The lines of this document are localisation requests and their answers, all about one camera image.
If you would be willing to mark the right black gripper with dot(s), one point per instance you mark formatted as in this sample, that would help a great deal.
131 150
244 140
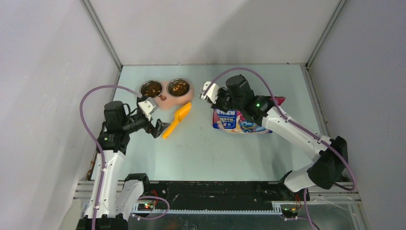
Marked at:
220 91

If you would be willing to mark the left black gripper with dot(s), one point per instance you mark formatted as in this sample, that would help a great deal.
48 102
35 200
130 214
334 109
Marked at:
154 131

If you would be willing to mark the colourful cat food bag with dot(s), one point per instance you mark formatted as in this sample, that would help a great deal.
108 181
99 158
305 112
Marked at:
230 120

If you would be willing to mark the yellow plastic scoop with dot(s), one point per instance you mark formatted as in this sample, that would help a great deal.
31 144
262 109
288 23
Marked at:
179 115

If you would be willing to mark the pink double pet bowl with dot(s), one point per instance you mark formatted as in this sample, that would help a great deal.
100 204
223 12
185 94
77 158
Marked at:
176 92

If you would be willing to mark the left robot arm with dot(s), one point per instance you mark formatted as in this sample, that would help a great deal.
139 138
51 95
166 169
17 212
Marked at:
106 209

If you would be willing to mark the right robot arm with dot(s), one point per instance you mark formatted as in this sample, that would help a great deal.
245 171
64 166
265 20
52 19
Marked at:
328 155

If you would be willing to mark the brown pet food kibble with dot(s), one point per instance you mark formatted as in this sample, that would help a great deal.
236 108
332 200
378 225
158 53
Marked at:
151 89

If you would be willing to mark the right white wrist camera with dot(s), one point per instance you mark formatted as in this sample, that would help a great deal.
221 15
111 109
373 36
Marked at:
209 92

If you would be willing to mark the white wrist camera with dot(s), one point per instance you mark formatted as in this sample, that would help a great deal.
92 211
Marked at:
209 92
148 107

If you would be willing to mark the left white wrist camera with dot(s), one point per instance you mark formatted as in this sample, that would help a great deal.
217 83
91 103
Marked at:
148 107

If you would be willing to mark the white cable duct strip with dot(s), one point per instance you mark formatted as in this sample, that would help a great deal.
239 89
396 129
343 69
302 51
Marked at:
141 209

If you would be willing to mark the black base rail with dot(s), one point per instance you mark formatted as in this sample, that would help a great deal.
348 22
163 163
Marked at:
206 194

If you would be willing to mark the right aluminium frame post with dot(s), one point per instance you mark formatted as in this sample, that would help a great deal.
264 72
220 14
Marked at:
326 31

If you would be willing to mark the aluminium frame post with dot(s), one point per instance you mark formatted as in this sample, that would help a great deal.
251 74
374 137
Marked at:
94 19
326 31

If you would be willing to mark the left aluminium frame post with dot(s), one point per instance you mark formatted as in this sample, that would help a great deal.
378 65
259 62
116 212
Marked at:
94 19

